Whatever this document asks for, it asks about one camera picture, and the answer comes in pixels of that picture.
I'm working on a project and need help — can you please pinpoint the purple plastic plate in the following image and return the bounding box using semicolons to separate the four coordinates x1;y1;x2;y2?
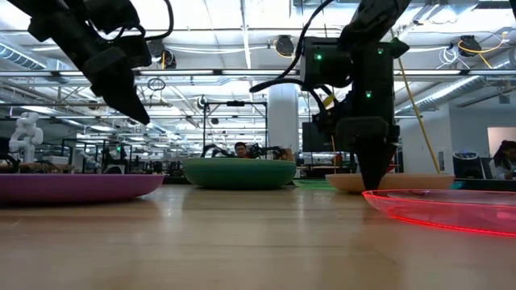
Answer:
0;173;166;205

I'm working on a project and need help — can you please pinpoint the black background rig frame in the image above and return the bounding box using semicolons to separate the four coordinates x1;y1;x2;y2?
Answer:
202;100;269;159

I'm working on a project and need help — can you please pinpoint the salmon pink plastic plate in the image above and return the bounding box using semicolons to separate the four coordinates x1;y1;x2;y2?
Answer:
325;173;456;194

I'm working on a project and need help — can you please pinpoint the black ceiling cable reel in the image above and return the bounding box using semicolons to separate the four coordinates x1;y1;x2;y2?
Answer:
458;35;482;58
275;35;297;58

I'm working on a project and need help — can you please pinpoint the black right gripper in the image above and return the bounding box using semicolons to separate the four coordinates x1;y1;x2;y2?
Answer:
336;82;401;192

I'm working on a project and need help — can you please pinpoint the yellow cable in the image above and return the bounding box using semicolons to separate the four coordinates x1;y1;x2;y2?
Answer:
396;56;442;175

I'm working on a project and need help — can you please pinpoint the white round column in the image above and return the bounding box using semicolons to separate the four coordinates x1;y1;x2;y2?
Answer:
267;83;301;156

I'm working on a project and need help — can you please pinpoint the dark green plastic plate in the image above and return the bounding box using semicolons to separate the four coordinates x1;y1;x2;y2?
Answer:
181;157;298;191

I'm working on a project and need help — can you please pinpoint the pink transparent small plate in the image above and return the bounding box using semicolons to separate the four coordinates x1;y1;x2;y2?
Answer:
361;188;516;238

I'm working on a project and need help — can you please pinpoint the black monitor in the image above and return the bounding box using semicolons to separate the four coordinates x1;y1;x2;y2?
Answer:
302;121;336;154

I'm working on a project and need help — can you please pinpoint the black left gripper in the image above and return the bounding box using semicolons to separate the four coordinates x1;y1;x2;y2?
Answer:
48;22;154;126

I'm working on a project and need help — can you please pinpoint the black cylindrical bin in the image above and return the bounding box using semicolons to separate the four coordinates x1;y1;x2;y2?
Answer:
451;149;485;180

